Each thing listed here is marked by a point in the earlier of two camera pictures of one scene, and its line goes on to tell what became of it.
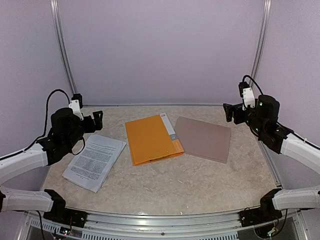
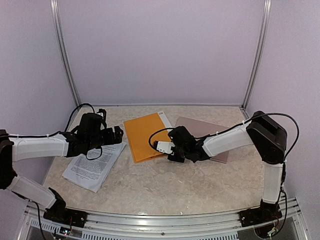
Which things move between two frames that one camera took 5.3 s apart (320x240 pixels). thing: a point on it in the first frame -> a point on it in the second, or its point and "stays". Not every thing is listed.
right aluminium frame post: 262,38 stays
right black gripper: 238,119 -> 175,159
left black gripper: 92,128 -> 118,139
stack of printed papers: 91,167 stays
